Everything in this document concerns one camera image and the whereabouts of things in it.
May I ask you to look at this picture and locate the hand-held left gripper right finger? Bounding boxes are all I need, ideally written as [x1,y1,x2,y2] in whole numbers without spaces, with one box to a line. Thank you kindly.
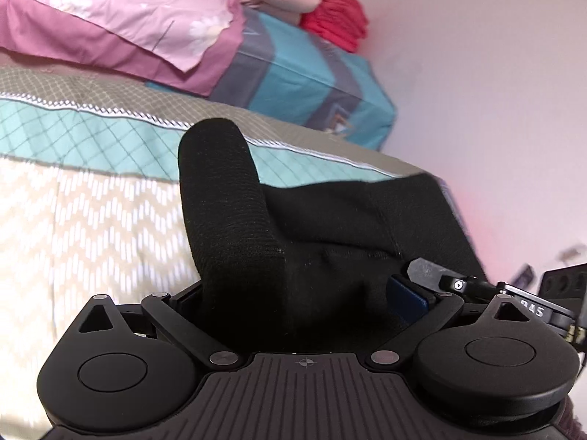
[367,275,529,370]

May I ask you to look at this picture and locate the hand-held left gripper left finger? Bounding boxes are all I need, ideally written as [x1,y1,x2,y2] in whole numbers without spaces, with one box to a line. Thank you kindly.
[78,280,242,370]

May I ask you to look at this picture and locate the patterned bedspread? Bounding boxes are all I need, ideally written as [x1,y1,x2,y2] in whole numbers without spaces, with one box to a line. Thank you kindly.
[0,62,456,440]

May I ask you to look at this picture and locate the red folded cloth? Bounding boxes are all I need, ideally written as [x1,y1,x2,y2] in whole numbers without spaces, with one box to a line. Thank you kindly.
[299,0,370,54]

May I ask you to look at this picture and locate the teal grey striped pillow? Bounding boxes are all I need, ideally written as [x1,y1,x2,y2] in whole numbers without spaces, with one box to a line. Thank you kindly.
[146,7,398,151]

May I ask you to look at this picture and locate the pink floral pillow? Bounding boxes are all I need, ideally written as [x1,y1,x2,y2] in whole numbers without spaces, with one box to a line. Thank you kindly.
[0,0,249,98]

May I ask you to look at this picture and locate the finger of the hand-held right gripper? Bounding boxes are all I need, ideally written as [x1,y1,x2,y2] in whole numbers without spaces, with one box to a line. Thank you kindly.
[407,259,502,296]

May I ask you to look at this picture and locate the black pants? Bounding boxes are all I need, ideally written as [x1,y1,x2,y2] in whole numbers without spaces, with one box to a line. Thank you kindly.
[178,118,489,355]

